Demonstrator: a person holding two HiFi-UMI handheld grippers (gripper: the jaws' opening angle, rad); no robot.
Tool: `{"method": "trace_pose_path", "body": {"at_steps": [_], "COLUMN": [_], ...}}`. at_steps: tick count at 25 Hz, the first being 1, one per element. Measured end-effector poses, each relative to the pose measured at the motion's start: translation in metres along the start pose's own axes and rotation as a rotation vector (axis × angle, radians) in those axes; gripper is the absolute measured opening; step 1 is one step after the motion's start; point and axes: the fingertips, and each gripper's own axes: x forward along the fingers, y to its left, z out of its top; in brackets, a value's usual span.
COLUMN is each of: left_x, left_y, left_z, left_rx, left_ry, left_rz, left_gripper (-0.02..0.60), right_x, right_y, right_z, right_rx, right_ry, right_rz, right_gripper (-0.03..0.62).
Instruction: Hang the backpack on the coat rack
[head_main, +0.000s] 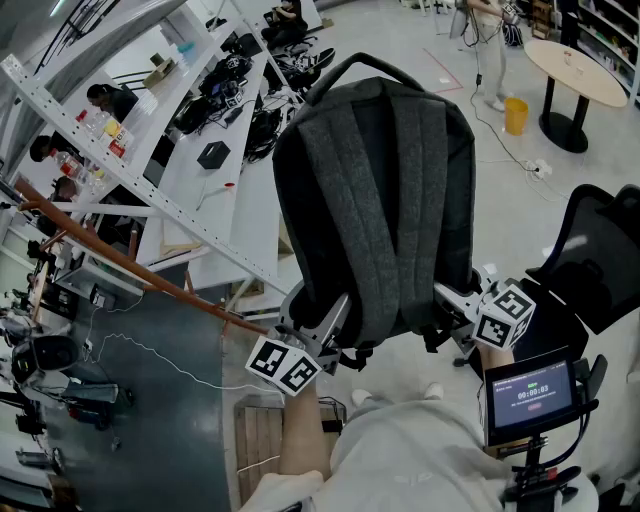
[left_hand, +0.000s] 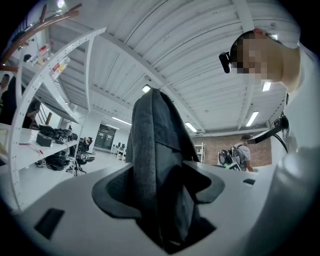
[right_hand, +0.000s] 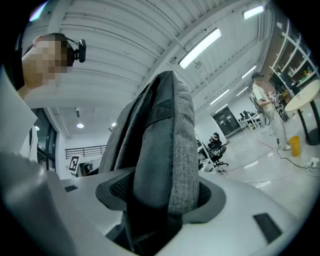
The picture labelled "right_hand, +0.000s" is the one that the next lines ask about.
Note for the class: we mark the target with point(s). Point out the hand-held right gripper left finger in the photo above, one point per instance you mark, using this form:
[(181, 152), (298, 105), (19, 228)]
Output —
[(50, 205)]

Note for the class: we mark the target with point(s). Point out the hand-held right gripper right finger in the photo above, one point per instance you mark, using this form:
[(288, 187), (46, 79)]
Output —
[(237, 212)]

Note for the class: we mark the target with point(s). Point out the grey fabric backpack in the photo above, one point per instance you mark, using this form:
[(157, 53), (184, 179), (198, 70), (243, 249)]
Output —
[(162, 150)]

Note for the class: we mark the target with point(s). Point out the black white tag block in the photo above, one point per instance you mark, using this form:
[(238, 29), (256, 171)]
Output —
[(73, 163)]

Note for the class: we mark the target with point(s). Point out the black office chair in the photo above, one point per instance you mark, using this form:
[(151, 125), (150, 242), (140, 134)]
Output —
[(220, 155)]

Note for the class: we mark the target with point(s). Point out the dark framed window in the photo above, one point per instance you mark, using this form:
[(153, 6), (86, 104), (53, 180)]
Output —
[(46, 142)]

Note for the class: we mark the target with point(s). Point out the black metal railing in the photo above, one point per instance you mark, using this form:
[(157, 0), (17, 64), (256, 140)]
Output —
[(85, 151)]

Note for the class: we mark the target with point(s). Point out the yellow bucket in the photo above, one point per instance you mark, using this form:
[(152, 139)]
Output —
[(295, 146)]

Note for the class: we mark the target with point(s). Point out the white power strip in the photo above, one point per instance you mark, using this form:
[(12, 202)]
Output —
[(313, 165)]

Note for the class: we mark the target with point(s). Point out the black cabinet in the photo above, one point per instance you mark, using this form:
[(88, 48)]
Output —
[(226, 122)]

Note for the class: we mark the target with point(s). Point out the person's white shirt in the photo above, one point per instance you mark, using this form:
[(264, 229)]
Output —
[(12, 120)]

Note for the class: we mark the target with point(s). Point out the round beige table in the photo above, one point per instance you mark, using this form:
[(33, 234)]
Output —
[(305, 96)]

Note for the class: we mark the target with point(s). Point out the person's head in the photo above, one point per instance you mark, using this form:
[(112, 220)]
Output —
[(42, 65)]

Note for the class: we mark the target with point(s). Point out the row of long ceiling lamps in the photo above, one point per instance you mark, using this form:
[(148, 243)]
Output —
[(200, 47)]

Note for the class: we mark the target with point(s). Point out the black head-mounted camera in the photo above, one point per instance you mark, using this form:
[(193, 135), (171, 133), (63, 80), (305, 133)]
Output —
[(81, 51)]

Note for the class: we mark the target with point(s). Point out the white wall shelving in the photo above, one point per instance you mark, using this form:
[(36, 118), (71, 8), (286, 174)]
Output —
[(297, 50)]

